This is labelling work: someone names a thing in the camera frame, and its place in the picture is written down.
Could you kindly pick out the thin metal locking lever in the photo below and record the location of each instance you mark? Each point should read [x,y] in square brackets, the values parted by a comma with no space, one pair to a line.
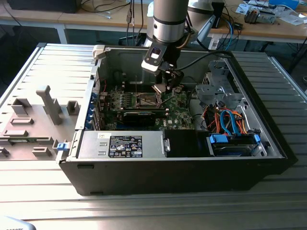
[136,85]
[167,100]

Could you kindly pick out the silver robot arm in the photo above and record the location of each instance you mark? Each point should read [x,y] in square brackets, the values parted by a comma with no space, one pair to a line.
[168,14]

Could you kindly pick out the CPU socket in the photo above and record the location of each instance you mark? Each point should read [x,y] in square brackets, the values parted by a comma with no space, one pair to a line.
[139,98]

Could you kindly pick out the black CPU cooler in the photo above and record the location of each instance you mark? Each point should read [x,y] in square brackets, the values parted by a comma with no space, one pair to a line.
[251,15]

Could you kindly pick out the round coin cell battery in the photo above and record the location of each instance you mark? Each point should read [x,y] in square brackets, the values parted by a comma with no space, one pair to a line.
[177,90]

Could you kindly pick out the green motherboard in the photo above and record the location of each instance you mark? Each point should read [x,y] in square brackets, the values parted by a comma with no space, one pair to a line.
[178,112]

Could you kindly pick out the silver metal drive cage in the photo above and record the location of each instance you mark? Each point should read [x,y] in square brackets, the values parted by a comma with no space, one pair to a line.
[216,93]

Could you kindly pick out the black graphics card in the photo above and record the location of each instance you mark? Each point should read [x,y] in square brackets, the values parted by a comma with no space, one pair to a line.
[139,118]

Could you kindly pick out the beige case latch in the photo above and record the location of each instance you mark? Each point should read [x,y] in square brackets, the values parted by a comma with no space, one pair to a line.
[98,51]

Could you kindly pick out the black upright box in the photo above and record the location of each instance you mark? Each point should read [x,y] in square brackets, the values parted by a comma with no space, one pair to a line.
[219,12]

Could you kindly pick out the hard disk in blue carrier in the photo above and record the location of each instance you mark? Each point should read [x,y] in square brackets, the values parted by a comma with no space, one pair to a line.
[230,150]

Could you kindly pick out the black PC case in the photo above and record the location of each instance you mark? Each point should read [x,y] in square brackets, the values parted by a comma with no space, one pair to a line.
[168,177]

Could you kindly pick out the silver power supply with label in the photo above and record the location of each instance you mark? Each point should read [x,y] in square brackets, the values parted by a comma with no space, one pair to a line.
[96,143]

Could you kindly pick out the wooden desk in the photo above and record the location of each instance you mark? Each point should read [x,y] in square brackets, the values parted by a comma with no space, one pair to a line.
[72,20]
[263,31]

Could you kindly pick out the silver metal part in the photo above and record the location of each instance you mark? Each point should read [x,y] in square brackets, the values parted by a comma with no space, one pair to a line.
[267,18]

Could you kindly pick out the grey parts rack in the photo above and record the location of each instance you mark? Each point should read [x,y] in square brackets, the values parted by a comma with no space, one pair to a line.
[51,107]

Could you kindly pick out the blue case latch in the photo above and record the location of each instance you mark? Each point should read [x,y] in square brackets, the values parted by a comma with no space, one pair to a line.
[62,146]

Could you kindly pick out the blue box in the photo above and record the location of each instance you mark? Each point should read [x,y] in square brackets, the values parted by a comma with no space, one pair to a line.
[284,3]

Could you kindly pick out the large black box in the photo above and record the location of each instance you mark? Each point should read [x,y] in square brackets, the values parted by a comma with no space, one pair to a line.
[43,6]

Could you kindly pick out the green RAM stick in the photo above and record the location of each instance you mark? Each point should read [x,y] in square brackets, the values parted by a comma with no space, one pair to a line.
[20,140]

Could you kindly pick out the pale grey rounded device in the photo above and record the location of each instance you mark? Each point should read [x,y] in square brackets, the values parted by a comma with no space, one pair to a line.
[14,224]

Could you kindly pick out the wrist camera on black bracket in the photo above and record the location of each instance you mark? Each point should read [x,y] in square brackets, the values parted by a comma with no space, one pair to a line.
[151,64]

